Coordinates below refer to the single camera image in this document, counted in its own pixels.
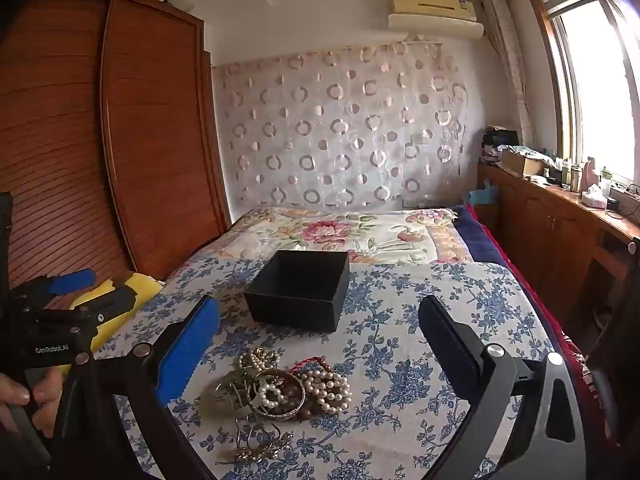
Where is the circle patterned sheer curtain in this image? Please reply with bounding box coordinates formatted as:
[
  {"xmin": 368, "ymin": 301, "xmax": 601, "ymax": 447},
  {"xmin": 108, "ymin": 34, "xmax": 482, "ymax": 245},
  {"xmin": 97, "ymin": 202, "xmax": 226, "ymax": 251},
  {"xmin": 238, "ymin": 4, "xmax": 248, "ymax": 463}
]
[{"xmin": 212, "ymin": 40, "xmax": 476, "ymax": 211}]

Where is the light blue bag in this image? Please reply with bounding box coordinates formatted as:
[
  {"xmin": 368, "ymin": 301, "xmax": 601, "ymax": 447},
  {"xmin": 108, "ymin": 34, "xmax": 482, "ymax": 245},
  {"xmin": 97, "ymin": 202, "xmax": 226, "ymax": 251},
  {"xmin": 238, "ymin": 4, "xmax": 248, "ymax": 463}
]
[{"xmin": 469, "ymin": 187, "xmax": 499, "ymax": 221}]

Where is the pale window curtain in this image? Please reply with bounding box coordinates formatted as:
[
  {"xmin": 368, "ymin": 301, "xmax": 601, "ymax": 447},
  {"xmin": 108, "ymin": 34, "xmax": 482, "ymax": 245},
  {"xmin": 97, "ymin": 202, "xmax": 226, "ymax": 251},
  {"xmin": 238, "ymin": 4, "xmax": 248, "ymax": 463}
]
[{"xmin": 482, "ymin": 0, "xmax": 536, "ymax": 136}]

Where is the dark blue red blanket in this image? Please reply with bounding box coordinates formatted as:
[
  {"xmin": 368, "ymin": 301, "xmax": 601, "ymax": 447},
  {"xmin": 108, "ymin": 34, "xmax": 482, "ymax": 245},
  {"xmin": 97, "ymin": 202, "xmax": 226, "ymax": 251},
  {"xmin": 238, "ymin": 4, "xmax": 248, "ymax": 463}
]
[{"xmin": 452, "ymin": 203, "xmax": 621, "ymax": 461}]

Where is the wooden cabinet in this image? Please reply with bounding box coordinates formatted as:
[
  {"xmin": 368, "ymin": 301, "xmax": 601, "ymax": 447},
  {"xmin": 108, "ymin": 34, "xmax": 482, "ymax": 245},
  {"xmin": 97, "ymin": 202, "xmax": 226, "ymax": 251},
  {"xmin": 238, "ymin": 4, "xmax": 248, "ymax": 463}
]
[{"xmin": 477, "ymin": 162, "xmax": 640, "ymax": 321}]

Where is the black bag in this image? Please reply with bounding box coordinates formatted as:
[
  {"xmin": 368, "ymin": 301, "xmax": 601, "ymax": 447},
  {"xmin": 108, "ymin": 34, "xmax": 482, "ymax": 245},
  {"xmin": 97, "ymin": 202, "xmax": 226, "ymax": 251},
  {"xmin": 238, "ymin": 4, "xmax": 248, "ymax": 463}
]
[{"xmin": 482, "ymin": 127, "xmax": 519, "ymax": 154}]

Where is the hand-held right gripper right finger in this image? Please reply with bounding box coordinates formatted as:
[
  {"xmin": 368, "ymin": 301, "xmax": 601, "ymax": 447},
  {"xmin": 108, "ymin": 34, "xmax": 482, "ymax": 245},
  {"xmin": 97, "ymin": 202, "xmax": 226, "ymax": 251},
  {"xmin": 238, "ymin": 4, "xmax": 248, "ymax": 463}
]
[{"xmin": 417, "ymin": 296, "xmax": 587, "ymax": 480}]

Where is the open cardboard box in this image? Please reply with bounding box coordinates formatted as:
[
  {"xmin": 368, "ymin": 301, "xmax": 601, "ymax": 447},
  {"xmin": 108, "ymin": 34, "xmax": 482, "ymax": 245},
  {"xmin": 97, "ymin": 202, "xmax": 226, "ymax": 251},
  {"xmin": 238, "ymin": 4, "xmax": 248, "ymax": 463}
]
[{"xmin": 501, "ymin": 146, "xmax": 551, "ymax": 178}]

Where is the pink bottle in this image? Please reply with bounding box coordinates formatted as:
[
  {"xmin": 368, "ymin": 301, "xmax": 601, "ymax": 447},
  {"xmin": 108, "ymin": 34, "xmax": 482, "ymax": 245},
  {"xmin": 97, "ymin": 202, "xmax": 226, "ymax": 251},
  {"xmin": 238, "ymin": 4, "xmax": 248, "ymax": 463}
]
[{"xmin": 582, "ymin": 156, "xmax": 602, "ymax": 189}]

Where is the silver metal bangle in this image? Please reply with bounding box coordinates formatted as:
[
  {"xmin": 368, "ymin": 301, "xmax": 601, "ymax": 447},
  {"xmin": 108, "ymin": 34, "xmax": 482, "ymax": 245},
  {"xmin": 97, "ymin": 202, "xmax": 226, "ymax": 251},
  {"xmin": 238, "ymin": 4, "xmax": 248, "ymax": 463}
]
[{"xmin": 247, "ymin": 369, "xmax": 307, "ymax": 421}]

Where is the red string bracelet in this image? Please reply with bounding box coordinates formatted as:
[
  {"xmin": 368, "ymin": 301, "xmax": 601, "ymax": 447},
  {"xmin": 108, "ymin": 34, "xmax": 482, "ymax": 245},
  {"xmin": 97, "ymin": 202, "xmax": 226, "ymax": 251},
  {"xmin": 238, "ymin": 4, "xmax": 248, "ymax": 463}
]
[{"xmin": 290, "ymin": 356, "xmax": 331, "ymax": 376}]

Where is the white tissue box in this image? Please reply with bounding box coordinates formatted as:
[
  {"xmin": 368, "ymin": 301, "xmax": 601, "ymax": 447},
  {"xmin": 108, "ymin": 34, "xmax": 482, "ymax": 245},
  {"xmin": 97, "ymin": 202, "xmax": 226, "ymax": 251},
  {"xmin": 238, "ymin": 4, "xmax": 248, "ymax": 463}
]
[{"xmin": 581, "ymin": 185, "xmax": 608, "ymax": 209}]

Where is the white pearl necklace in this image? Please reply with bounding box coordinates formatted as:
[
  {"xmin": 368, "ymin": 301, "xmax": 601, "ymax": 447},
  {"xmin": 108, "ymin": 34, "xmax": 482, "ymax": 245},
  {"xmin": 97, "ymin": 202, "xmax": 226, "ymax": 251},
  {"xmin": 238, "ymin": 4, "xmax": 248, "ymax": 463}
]
[{"xmin": 238, "ymin": 346, "xmax": 288, "ymax": 411}]

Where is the yellow foam cushion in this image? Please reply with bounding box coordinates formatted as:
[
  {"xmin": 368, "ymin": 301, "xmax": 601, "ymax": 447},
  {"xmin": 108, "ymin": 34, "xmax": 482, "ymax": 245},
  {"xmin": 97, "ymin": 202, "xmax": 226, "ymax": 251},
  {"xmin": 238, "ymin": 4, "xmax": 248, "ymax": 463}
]
[{"xmin": 70, "ymin": 272, "xmax": 163, "ymax": 361}]

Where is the cream air conditioner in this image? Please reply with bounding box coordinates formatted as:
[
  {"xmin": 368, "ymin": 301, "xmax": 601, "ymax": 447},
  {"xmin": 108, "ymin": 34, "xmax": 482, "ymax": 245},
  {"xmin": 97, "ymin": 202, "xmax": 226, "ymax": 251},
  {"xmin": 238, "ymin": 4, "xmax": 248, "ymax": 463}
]
[{"xmin": 387, "ymin": 0, "xmax": 485, "ymax": 40}]

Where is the pink floral bed blanket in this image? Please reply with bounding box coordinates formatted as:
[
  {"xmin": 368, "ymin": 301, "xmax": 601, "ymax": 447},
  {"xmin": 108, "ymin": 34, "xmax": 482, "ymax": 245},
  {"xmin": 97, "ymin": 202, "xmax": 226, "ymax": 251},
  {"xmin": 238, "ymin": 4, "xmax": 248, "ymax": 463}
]
[{"xmin": 220, "ymin": 207, "xmax": 476, "ymax": 266}]

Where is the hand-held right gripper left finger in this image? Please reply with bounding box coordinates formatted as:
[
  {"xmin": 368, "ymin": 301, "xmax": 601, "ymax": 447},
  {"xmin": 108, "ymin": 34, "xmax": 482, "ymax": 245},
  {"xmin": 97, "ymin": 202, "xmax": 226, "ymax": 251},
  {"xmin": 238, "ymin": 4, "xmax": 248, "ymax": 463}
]
[{"xmin": 50, "ymin": 295, "xmax": 223, "ymax": 480}]

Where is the white pearl bracelet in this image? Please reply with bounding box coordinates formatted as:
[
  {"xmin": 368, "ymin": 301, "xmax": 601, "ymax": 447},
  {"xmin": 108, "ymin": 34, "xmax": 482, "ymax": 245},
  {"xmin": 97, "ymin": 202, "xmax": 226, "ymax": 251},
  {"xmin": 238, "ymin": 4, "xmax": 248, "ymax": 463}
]
[{"xmin": 299, "ymin": 367, "xmax": 352, "ymax": 415}]

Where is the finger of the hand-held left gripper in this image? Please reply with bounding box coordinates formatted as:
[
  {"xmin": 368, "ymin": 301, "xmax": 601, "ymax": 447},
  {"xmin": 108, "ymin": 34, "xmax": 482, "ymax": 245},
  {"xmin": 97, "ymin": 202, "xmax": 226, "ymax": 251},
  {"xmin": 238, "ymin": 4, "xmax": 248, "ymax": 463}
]
[
  {"xmin": 30, "ymin": 285, "xmax": 138, "ymax": 333},
  {"xmin": 10, "ymin": 268, "xmax": 97, "ymax": 306}
]

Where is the blue floral cloth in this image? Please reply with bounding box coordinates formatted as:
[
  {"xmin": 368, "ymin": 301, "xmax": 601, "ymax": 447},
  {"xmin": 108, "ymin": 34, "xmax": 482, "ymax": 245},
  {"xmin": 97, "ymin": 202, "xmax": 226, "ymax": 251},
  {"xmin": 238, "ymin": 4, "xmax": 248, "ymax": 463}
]
[{"xmin": 95, "ymin": 252, "xmax": 566, "ymax": 480}]

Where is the black cardboard box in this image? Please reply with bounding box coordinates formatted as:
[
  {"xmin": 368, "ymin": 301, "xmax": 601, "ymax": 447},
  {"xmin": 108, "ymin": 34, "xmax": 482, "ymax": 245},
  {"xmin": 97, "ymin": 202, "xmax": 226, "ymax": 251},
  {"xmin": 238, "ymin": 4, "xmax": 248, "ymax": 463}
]
[{"xmin": 243, "ymin": 250, "xmax": 351, "ymax": 333}]

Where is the person's left hand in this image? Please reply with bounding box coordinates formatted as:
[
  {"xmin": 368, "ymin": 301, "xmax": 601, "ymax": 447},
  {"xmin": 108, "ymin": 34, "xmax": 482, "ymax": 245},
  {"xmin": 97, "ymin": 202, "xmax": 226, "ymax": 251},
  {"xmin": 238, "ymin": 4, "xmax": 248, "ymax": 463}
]
[{"xmin": 0, "ymin": 367, "xmax": 63, "ymax": 433}]

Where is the brown wooden bead bracelet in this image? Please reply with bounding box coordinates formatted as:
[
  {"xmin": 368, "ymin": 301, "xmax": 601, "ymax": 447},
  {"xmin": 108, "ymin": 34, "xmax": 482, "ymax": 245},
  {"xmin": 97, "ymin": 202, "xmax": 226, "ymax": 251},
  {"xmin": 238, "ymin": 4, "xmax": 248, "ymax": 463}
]
[{"xmin": 270, "ymin": 380, "xmax": 306, "ymax": 418}]

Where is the wooden slatted wardrobe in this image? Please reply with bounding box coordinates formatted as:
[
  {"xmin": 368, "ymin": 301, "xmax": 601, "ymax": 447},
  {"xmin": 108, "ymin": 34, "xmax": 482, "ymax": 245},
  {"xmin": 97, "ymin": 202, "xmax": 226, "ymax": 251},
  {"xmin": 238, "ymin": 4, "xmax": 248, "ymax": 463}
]
[{"xmin": 0, "ymin": 0, "xmax": 232, "ymax": 306}]

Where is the window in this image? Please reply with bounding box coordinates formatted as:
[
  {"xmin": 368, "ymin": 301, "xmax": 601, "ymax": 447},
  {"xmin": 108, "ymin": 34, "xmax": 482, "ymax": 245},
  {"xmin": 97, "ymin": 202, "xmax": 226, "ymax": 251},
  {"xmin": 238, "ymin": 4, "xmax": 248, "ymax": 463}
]
[{"xmin": 525, "ymin": 0, "xmax": 640, "ymax": 191}]

